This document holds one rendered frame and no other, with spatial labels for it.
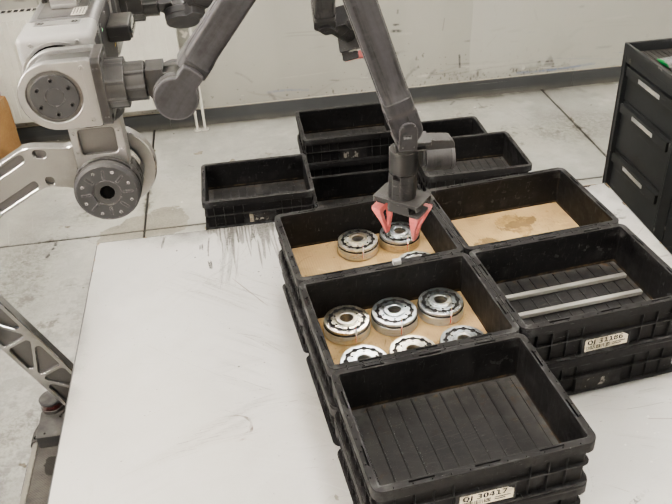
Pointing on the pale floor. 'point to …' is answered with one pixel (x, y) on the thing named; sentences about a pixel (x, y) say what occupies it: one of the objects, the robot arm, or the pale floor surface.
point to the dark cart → (643, 137)
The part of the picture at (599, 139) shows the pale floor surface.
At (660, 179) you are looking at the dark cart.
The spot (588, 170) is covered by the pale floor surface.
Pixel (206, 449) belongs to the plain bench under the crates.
